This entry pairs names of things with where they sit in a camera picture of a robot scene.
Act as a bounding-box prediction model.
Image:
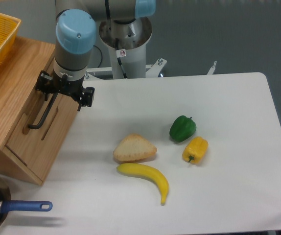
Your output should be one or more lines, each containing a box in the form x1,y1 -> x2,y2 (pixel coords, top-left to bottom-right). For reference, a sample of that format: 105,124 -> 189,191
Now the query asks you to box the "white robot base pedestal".
99,17 -> 152,79

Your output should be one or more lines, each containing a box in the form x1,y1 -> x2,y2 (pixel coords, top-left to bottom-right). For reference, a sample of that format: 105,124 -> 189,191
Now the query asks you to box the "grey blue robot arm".
35,0 -> 156,107

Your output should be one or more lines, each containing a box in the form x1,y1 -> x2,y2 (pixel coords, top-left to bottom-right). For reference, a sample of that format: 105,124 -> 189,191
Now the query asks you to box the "white table clamp bracket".
84,67 -> 113,80

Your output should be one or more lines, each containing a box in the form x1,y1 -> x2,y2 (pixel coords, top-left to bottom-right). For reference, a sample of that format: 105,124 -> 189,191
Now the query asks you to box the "triangular bread piece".
113,133 -> 157,162

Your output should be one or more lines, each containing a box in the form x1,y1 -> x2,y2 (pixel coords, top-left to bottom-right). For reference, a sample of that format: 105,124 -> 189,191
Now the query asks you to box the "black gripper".
35,70 -> 94,112

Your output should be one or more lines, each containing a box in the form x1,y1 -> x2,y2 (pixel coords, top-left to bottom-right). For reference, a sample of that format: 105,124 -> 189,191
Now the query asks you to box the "green bell pepper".
169,115 -> 197,142

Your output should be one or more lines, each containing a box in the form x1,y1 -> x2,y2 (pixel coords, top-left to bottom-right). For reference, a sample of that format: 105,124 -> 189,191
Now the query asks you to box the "wooden drawer cabinet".
0,37 -> 78,185

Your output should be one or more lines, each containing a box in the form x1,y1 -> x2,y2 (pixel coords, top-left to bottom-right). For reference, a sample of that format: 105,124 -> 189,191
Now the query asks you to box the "yellow bell pepper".
182,137 -> 209,165

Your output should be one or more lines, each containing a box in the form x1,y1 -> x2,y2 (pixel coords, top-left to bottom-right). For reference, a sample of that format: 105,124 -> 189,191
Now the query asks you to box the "black cable on floor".
93,45 -> 103,68

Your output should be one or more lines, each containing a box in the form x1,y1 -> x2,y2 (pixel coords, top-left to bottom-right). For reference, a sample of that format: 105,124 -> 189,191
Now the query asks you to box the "yellow banana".
117,163 -> 169,205

